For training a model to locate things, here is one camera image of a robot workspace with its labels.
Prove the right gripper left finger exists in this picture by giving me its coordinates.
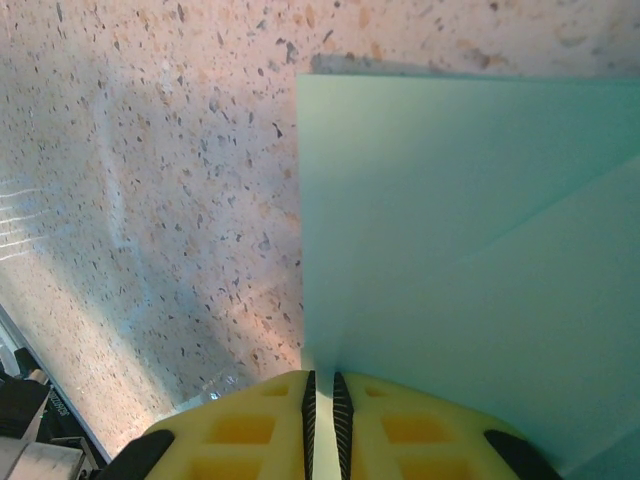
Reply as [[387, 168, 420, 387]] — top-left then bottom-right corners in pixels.
[[102, 369, 318, 480]]

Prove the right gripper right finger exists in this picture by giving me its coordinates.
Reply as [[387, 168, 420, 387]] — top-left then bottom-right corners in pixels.
[[331, 370, 566, 480]]

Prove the light green paper sheet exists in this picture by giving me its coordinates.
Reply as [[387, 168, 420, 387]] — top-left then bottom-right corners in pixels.
[[295, 72, 640, 476]]

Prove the long aluminium mounting rail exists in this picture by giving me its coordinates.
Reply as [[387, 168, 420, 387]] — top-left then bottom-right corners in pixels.
[[0, 302, 114, 480]]

